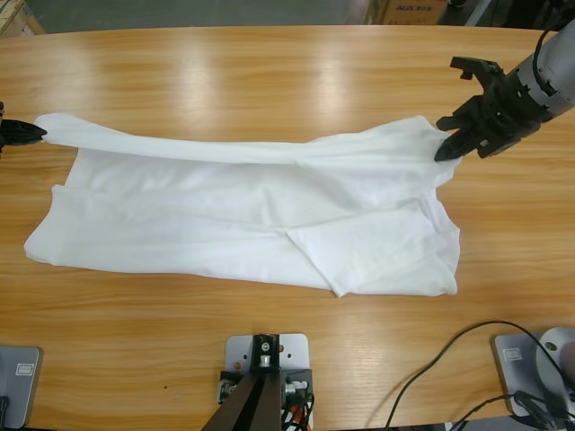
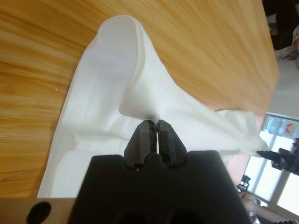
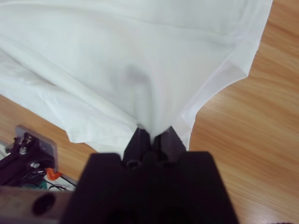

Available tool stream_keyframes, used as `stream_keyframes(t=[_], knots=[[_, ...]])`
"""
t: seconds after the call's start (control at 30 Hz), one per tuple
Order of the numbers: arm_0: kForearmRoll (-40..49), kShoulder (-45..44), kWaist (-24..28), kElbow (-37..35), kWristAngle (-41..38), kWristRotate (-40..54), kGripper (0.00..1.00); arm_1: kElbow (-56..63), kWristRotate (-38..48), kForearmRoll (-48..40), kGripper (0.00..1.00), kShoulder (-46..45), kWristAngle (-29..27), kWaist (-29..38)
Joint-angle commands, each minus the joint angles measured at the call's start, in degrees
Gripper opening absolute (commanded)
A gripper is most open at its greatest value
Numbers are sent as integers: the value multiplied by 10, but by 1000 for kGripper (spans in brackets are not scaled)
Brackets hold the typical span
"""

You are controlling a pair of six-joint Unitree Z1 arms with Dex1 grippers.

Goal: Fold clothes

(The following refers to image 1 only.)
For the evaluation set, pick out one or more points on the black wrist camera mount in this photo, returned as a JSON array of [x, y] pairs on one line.
[[478, 66]]

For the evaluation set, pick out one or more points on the grey metal frame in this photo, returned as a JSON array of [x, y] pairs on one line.
[[478, 13]]

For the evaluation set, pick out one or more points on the black post clamp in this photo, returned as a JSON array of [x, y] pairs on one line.
[[271, 363]]

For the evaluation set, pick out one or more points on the black side bracket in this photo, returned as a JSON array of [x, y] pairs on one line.
[[229, 381], [303, 377]]

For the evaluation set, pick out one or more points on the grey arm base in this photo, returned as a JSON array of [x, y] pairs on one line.
[[516, 377], [22, 395]]

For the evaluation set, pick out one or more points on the white t-shirt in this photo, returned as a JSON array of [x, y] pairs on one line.
[[224, 215]]

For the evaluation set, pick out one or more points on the wooden crate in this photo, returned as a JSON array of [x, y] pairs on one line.
[[18, 15]]

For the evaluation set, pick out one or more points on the cardboard box with AUX print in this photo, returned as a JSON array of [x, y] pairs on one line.
[[413, 11]]

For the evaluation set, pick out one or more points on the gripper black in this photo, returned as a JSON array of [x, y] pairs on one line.
[[507, 112], [2, 134]]

